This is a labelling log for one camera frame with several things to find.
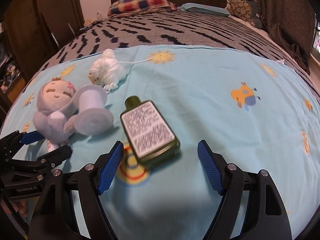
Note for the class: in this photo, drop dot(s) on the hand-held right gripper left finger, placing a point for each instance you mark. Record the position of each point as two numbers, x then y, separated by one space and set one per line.
111 167

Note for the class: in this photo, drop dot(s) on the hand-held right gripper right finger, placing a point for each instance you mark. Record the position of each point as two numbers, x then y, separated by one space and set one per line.
210 167

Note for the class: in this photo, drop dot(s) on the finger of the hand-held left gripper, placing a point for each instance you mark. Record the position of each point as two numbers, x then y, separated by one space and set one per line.
58 155
32 136

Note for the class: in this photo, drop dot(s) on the grey plush doll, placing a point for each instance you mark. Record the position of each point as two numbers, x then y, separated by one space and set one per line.
55 100

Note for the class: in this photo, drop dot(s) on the green bottle with white label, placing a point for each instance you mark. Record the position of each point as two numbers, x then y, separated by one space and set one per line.
147 130

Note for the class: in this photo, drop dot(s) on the light blue printed bed sheet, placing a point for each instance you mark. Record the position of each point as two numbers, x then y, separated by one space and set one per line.
212 130

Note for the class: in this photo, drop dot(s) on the lavender thread spool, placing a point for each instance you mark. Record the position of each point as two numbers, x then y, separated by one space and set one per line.
92 110

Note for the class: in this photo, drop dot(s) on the open shelf with clothes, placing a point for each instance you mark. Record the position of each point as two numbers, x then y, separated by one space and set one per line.
10 67

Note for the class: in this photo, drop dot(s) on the white yarn ball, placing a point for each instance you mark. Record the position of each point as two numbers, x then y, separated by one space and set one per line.
107 67

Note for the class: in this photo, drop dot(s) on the dark wooden wardrobe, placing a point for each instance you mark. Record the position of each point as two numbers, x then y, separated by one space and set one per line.
45 10

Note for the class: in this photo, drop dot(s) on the cluttered nightstand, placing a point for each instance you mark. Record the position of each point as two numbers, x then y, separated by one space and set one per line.
92 23

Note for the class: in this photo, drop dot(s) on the small white bottle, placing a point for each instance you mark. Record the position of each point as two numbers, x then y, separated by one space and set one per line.
99 15

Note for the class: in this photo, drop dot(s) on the grey black striped blanket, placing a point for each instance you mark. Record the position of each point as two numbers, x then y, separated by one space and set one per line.
175 27

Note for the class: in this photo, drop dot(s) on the teal pillow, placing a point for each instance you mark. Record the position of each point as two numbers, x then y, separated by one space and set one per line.
205 9

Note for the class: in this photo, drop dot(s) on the smiley print cushion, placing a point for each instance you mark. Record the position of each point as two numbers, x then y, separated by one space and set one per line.
241 7

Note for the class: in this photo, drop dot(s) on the plaid pillow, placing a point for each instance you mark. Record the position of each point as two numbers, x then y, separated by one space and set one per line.
140 5

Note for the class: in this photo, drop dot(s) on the brown curtain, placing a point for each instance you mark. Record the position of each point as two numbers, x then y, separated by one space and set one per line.
282 17

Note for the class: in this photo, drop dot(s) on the window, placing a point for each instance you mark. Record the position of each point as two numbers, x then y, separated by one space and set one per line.
317 37

